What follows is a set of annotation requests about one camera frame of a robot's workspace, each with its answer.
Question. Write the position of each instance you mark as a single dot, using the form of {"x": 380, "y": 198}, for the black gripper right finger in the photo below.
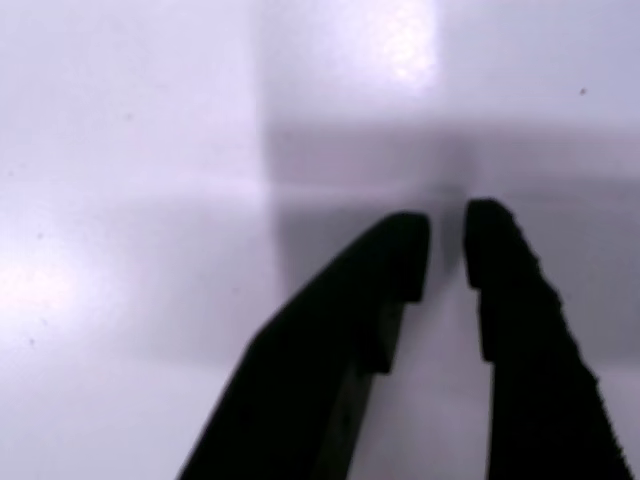
{"x": 530, "y": 360}

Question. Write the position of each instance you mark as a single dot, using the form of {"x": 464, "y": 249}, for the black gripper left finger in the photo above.
{"x": 320, "y": 360}

